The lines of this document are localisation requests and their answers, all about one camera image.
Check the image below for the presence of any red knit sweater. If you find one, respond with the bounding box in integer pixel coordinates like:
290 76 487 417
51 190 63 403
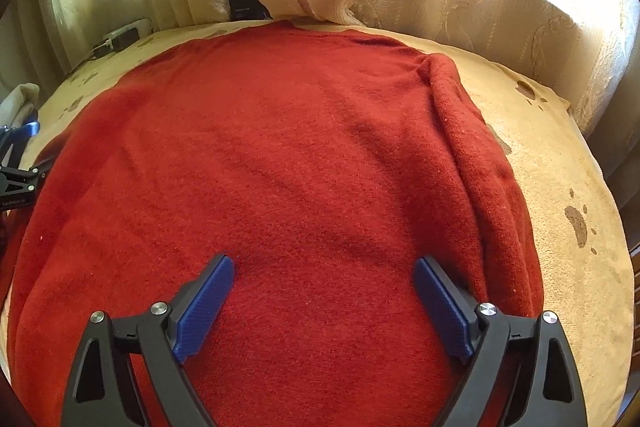
0 19 547 427

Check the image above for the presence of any black power adapter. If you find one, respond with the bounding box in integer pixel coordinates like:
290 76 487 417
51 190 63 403
111 27 140 52

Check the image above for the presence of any yellow paw print blanket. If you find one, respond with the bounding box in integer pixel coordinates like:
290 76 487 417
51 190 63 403
0 13 636 427

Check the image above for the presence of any white power strip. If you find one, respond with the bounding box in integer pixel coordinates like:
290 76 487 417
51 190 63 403
103 17 153 52

